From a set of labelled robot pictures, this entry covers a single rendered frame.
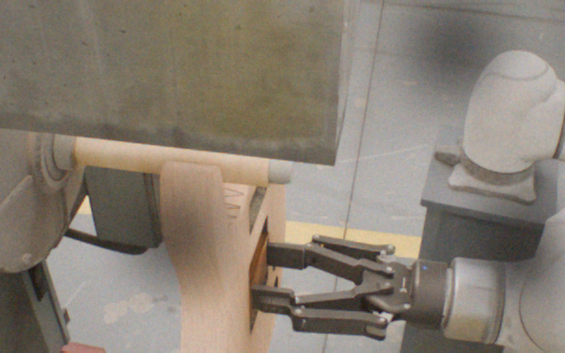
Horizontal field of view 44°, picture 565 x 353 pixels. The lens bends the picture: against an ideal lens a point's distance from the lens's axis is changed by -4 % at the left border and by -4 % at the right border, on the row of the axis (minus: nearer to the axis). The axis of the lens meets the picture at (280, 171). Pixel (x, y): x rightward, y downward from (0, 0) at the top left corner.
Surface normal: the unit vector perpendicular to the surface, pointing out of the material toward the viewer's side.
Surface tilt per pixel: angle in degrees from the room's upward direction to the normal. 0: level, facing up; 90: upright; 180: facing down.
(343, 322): 83
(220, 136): 90
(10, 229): 93
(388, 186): 0
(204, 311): 76
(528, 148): 95
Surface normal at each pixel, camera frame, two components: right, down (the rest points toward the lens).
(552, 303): -0.98, 0.02
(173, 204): -0.18, 0.38
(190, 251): -0.18, 0.73
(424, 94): 0.00, -0.78
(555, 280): -0.94, -0.32
